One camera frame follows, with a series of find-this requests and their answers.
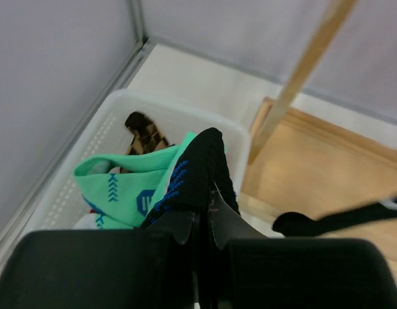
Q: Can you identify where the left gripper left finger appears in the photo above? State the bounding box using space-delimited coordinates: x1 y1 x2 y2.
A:
0 212 199 308

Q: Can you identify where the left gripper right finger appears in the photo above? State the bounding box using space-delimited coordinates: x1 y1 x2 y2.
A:
207 187 397 308

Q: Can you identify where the green sock with chevrons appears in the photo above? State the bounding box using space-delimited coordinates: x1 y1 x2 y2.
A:
72 131 199 230

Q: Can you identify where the black sock with blue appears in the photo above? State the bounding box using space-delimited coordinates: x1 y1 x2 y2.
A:
141 127 239 228

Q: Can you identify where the brown checkered sock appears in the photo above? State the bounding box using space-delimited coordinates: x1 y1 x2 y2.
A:
125 111 172 155

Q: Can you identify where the green sock with white patches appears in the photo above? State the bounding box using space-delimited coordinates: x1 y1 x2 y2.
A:
73 154 137 230

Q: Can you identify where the black sock with white stripes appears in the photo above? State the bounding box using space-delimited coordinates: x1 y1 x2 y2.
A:
272 195 397 237

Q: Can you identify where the white plastic laundry basket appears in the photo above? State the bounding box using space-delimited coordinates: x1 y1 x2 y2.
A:
0 89 250 281

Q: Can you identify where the wooden hanging rack frame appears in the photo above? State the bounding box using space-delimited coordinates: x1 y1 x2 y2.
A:
239 0 397 241

